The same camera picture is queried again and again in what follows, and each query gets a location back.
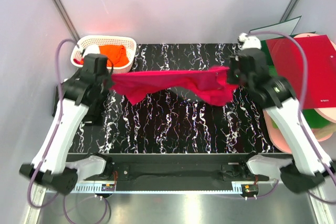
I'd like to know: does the magenta t shirt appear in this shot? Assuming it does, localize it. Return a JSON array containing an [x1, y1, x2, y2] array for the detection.
[[111, 66, 238, 106]]

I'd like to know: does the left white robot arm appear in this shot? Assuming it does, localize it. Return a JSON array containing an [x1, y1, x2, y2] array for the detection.
[[19, 54, 113, 195]]

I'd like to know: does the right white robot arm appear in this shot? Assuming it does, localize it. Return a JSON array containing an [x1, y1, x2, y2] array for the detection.
[[227, 48, 335, 194]]

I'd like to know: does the orange t shirt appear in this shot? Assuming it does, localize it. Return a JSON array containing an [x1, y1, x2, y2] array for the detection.
[[79, 45, 129, 68]]

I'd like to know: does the white plastic basket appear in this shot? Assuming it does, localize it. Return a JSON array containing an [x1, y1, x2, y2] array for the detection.
[[70, 35, 137, 73]]

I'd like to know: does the red plastic folder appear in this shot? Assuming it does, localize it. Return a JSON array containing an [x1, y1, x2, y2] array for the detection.
[[266, 35, 335, 109]]

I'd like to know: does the folded black t shirt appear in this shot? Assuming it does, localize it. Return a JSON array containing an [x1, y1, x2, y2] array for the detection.
[[51, 84, 106, 126]]

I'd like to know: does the green lever arch binder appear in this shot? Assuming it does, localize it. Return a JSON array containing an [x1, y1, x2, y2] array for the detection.
[[249, 16, 301, 35]]

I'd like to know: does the green plastic folder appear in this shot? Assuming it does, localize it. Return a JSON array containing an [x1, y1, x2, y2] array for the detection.
[[263, 47, 330, 129]]

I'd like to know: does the pink round wooden stool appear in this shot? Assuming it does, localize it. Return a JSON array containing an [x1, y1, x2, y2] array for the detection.
[[258, 31, 336, 154]]

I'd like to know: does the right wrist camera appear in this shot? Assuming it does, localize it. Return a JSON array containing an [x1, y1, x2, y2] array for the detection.
[[238, 33, 261, 50]]

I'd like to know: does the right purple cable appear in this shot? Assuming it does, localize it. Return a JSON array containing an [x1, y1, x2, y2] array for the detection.
[[246, 30, 336, 204]]

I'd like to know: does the purple cable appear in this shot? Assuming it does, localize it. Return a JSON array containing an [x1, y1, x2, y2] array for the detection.
[[27, 39, 113, 223], [246, 30, 336, 204]]

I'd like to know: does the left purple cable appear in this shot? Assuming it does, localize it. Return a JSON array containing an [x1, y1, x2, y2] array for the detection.
[[27, 39, 113, 223]]

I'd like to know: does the aluminium rail frame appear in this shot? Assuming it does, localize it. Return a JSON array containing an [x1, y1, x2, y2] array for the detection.
[[25, 162, 335, 224]]

